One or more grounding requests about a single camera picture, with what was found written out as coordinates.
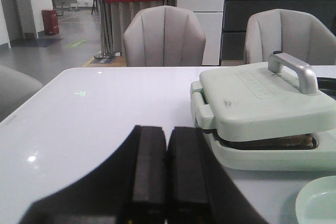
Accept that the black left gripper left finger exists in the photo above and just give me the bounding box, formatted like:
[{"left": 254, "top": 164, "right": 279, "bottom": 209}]
[{"left": 22, "top": 126, "right": 166, "bottom": 223}]

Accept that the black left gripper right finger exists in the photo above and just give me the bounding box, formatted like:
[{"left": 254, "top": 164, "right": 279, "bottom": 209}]
[{"left": 167, "top": 127, "right": 266, "bottom": 223}]

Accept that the white bread slice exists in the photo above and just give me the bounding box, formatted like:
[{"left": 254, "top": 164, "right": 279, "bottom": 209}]
[{"left": 244, "top": 133, "right": 316, "bottom": 148}]

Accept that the mint green sandwich maker lid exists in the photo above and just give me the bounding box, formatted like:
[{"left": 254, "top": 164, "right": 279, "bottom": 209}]
[{"left": 190, "top": 53, "right": 335, "bottom": 142}]

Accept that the mint green round plate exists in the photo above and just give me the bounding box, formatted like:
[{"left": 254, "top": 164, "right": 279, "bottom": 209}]
[{"left": 296, "top": 176, "right": 335, "bottom": 223}]

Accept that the grey chair at left edge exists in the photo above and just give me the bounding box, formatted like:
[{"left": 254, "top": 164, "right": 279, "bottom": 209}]
[{"left": 0, "top": 65, "right": 43, "bottom": 121}]

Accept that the left grey armchair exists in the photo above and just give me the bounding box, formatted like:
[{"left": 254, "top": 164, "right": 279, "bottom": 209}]
[{"left": 123, "top": 5, "right": 206, "bottom": 67}]

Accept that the grey armchair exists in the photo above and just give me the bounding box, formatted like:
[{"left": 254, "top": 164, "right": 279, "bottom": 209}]
[
  {"left": 123, "top": 5, "right": 206, "bottom": 67},
  {"left": 244, "top": 9, "right": 335, "bottom": 65}
]

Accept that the black round frying pan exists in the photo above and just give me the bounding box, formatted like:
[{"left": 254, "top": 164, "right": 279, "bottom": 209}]
[{"left": 317, "top": 77, "right": 336, "bottom": 99}]

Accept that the red trash bin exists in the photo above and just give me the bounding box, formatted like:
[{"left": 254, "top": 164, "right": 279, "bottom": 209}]
[{"left": 41, "top": 9, "right": 59, "bottom": 35}]

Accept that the dark grey counter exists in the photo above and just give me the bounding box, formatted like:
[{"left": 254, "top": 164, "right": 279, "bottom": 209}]
[{"left": 222, "top": 0, "right": 336, "bottom": 62}]

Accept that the right grey armchair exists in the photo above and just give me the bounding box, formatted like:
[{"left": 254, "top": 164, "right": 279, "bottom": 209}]
[{"left": 244, "top": 9, "right": 335, "bottom": 65}]

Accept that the white cabinet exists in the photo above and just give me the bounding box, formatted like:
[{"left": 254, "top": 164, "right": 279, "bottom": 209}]
[{"left": 176, "top": 0, "right": 224, "bottom": 66}]

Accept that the barrier post base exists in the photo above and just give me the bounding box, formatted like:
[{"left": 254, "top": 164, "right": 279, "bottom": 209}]
[{"left": 94, "top": 52, "right": 115, "bottom": 60}]

